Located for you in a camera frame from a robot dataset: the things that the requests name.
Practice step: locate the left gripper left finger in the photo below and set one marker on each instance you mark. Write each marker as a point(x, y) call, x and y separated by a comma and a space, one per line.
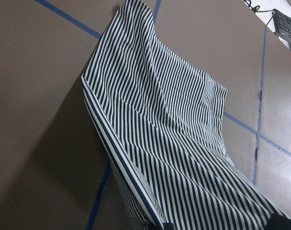
point(168, 226)

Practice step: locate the navy white striped polo shirt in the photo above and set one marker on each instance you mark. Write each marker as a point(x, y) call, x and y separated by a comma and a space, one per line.
point(160, 120)

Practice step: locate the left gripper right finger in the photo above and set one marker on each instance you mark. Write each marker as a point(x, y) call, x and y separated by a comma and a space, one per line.
point(278, 222)

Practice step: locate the black keyboard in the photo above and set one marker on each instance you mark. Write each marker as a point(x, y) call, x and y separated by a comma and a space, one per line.
point(282, 25)

